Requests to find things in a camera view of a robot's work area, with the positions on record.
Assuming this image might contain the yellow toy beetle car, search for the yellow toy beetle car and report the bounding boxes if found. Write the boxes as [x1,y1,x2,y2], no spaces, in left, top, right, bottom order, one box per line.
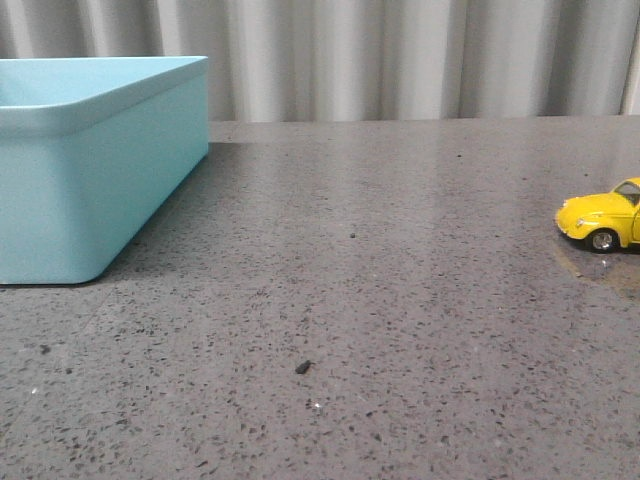
[555,177,639,253]

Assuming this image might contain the light blue plastic box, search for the light blue plastic box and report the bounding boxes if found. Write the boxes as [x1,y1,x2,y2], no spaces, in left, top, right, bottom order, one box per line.
[1,56,209,285]

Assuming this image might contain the grey pleated curtain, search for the grey pleated curtain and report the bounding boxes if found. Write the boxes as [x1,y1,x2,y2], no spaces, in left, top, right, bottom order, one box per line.
[1,1,639,122]

